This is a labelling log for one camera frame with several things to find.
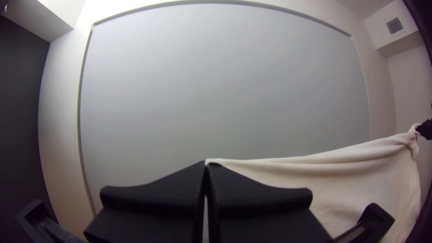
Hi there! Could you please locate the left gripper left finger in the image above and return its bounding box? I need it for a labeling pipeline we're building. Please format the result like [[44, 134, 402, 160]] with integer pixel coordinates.
[[83, 160, 207, 243]]

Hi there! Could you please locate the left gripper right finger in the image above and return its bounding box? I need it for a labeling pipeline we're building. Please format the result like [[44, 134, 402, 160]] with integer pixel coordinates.
[[206, 162, 333, 243]]

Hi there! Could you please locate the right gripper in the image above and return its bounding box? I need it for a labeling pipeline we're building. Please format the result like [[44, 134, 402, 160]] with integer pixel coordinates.
[[415, 118, 432, 141]]

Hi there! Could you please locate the white t-shirt with orange print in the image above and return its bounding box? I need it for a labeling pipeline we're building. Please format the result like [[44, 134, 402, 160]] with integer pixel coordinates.
[[205, 123, 423, 243]]

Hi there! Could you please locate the wall air vent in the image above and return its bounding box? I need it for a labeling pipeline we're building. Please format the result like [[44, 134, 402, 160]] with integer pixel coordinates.
[[386, 17, 405, 36]]

